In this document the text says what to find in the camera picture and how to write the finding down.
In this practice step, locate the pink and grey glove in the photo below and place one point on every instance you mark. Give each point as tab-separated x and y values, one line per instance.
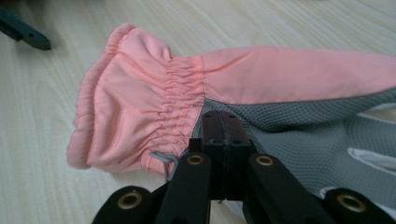
140	93

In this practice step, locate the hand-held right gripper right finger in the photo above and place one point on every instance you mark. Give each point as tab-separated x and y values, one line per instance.
274	189

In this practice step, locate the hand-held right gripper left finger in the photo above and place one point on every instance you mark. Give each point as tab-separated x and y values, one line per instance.
190	186

